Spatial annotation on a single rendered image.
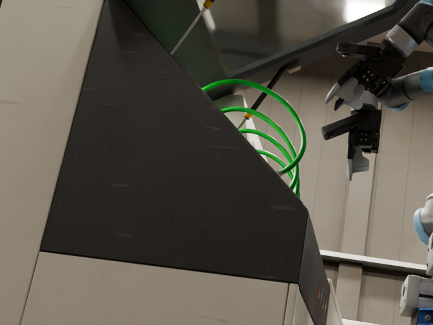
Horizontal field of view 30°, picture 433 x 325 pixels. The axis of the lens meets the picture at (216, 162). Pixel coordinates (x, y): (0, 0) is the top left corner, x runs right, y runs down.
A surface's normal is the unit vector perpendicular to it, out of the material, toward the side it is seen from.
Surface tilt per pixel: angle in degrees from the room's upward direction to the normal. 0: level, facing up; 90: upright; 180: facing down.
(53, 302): 90
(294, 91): 90
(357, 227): 90
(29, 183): 90
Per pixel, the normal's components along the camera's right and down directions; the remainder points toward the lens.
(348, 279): -0.08, -0.36
